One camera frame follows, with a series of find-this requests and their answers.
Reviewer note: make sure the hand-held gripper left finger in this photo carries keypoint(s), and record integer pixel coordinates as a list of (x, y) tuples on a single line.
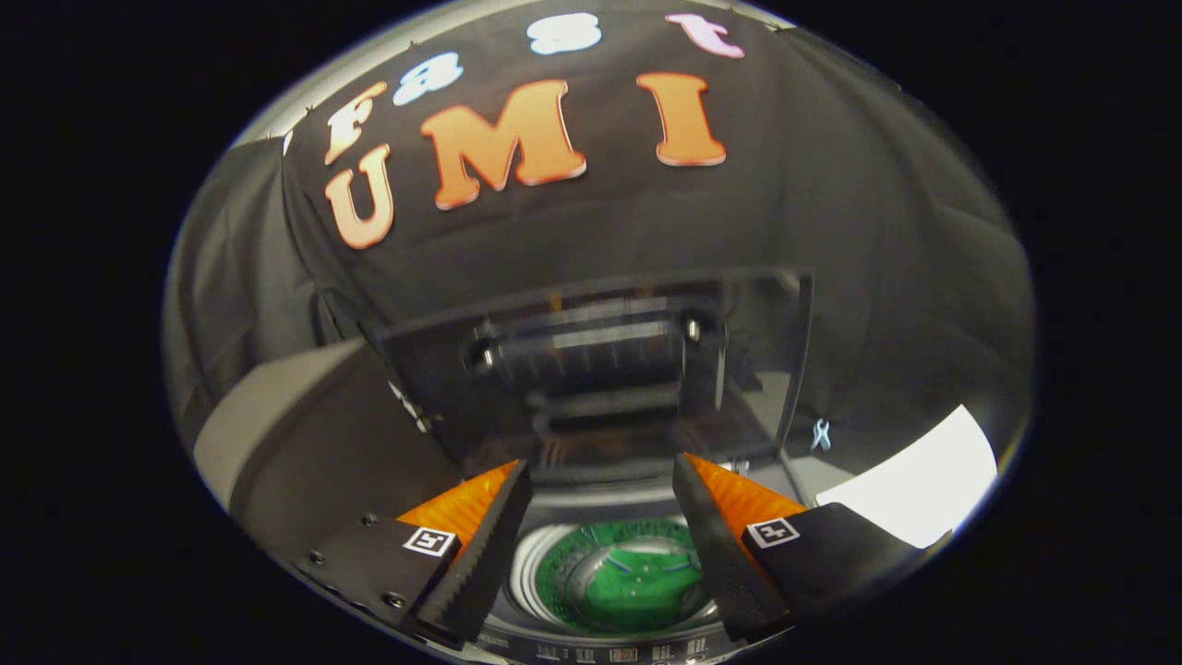
[(489, 554)]

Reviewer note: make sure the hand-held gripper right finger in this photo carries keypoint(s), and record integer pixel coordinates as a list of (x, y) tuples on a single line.
[(720, 554)]

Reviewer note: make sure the green polo shirt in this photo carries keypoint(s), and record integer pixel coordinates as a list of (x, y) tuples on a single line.
[(646, 600)]

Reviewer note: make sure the small light blue clip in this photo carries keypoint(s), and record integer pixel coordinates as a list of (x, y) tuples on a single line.
[(820, 434)]

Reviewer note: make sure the white cabinet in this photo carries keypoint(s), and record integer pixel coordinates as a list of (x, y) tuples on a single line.
[(923, 489)]

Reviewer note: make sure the grey stand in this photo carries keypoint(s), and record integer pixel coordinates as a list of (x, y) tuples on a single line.
[(277, 443)]

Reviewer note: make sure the black backdrop cloth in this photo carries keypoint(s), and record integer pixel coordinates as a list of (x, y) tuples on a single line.
[(831, 231)]

